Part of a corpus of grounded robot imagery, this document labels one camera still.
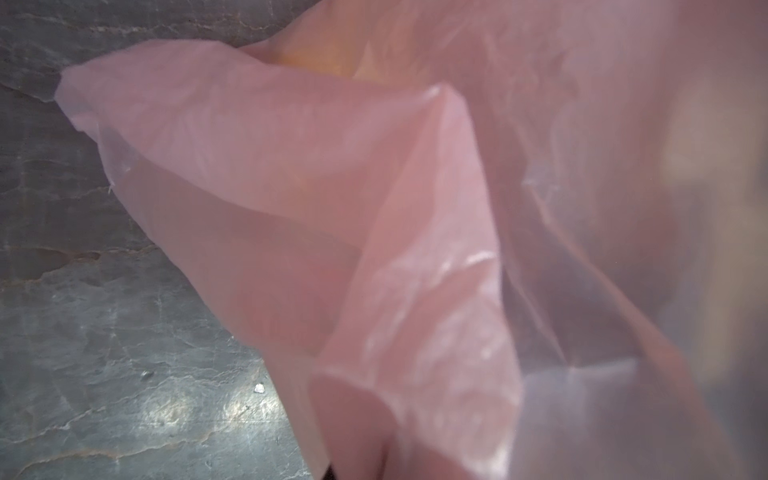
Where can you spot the pink plastic bag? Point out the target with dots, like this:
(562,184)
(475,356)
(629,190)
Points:
(471,239)

